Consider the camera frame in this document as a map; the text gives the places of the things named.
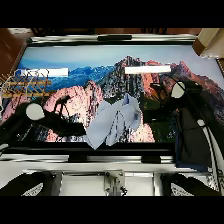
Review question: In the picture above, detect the light blue shirt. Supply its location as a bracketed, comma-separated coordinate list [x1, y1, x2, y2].
[85, 93, 144, 151]

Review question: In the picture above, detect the cardboard box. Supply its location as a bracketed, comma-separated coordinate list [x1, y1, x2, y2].
[192, 28, 224, 60]

